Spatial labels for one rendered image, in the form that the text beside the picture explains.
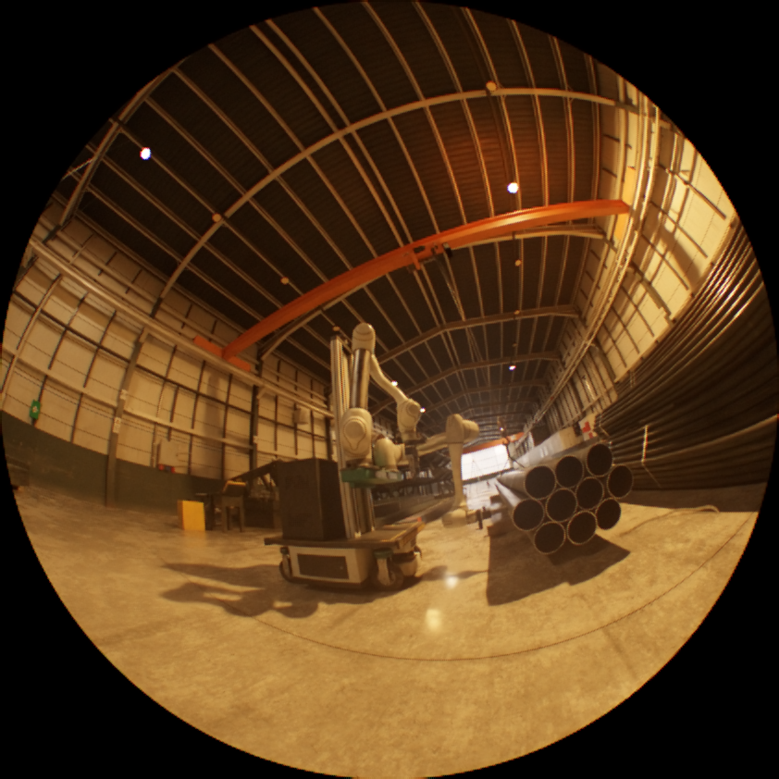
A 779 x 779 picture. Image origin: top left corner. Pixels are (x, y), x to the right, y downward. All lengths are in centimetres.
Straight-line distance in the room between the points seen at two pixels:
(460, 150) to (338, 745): 1037
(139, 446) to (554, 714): 957
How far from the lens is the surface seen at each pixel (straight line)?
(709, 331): 154
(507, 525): 239
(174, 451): 939
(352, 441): 116
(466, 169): 1011
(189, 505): 526
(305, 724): 73
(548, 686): 72
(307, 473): 158
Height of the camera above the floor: 55
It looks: 25 degrees up
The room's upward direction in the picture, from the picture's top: 9 degrees counter-clockwise
